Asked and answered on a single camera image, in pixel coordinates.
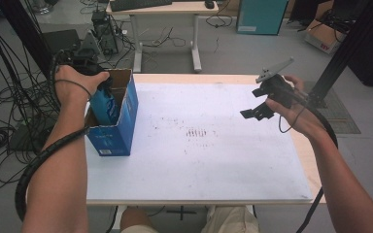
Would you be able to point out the person's left hand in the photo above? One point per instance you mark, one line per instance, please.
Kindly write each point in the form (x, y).
(73, 87)

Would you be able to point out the black metal stand beam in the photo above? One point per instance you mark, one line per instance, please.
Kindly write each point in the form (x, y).
(353, 39)

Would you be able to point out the white-legged wooden desk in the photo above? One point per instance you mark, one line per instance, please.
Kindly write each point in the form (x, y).
(165, 8)

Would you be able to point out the person's leg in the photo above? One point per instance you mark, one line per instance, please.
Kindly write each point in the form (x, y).
(139, 221)
(231, 221)

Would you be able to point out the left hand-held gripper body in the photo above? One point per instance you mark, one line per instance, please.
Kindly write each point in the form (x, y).
(84, 59)

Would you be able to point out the black cabinet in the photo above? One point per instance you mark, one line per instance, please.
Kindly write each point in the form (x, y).
(372, 55)

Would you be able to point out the black computer tower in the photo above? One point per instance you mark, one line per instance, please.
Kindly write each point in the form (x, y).
(105, 32)

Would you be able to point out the black equipment box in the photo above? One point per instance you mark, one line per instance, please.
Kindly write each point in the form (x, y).
(61, 40)

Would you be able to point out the person's right leg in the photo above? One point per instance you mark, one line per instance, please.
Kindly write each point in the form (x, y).
(231, 221)

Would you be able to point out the person's left leg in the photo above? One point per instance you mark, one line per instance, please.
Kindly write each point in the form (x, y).
(139, 221)

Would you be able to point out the person's right hand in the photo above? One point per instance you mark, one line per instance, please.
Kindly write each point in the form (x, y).
(301, 119)

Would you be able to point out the blue detergent bottle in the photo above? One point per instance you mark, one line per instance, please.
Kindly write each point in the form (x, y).
(105, 108)

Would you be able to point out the black computer mouse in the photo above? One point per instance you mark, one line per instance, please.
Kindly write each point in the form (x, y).
(209, 4)

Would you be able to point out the black keyboard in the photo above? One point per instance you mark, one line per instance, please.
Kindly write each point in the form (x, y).
(139, 4)

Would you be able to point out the brown cardboard box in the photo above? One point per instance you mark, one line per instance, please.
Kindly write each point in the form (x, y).
(323, 37)

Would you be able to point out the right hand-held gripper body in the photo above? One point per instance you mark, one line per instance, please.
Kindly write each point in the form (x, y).
(277, 85)

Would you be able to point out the black metal stand post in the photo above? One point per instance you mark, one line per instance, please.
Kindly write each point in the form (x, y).
(26, 35)

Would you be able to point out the white table sheet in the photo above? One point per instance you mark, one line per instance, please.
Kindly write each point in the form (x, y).
(207, 165)

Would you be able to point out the blue cardboard box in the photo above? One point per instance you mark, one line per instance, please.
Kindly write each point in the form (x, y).
(116, 139)

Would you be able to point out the teal box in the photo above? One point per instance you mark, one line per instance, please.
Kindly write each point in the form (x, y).
(260, 17)

